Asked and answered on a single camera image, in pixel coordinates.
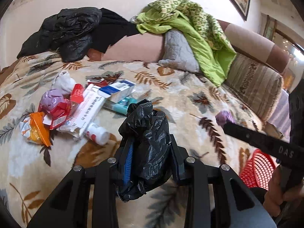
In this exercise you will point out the red white small box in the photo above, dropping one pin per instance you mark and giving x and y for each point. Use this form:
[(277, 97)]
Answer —
[(77, 94)]

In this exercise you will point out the orange white snack bag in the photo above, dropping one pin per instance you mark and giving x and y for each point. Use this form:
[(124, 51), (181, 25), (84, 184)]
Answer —
[(34, 130)]

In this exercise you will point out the teal tube box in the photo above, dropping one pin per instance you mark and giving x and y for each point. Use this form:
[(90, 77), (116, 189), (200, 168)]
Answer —
[(121, 107)]

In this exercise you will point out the purple crumpled wrapper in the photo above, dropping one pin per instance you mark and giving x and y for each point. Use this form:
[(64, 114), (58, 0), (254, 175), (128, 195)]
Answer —
[(50, 99)]

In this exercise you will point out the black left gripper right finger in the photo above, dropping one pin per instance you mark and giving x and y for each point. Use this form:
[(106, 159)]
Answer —
[(179, 167)]

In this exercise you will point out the black cloth garment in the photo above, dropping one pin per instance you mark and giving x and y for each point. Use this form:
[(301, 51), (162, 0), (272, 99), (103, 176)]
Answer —
[(112, 28)]

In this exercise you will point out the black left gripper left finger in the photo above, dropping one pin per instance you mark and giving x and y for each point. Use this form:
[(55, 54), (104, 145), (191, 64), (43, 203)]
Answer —
[(124, 164)]

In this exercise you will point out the red plastic basket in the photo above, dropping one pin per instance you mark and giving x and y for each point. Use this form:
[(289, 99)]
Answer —
[(258, 170)]

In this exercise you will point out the green patterned quilt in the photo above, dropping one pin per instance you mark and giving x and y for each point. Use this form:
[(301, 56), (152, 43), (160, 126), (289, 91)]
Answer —
[(205, 36)]

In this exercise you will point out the beige striped pillow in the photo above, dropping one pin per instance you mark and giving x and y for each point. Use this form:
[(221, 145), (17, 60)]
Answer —
[(256, 85)]

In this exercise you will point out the white crumpled tissue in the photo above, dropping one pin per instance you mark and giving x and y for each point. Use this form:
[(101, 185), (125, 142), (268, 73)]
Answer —
[(64, 83)]

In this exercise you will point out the white small bottle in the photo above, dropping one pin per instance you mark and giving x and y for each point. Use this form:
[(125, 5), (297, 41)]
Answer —
[(97, 134)]

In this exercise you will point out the blue white carton box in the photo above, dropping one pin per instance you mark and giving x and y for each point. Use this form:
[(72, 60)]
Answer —
[(117, 91)]

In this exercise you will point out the red flat packet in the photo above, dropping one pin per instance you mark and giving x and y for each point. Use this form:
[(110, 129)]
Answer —
[(100, 82)]

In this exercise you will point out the person's right hand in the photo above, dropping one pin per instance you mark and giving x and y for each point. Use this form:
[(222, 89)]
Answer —
[(275, 196)]

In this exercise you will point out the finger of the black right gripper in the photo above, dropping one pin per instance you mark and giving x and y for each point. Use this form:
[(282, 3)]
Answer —
[(290, 156)]

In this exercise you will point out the red crumpled wrapper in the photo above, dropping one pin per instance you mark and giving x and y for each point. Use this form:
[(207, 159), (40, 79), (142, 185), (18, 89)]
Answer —
[(57, 116)]

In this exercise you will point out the leaf patterned bed blanket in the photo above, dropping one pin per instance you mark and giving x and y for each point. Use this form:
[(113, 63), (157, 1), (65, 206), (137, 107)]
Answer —
[(30, 172)]

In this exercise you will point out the black puffer jacket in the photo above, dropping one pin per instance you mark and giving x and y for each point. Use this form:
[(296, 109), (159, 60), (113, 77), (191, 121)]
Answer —
[(68, 33)]

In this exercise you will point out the pink brown upholstered headboard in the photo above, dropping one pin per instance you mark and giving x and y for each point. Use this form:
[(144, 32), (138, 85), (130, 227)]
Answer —
[(150, 48)]

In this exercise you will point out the black plastic trash bag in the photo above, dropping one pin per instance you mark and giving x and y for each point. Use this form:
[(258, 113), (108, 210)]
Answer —
[(151, 160)]

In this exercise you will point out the grey quilted pillow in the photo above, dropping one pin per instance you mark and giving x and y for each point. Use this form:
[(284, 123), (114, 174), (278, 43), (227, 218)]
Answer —
[(177, 53)]

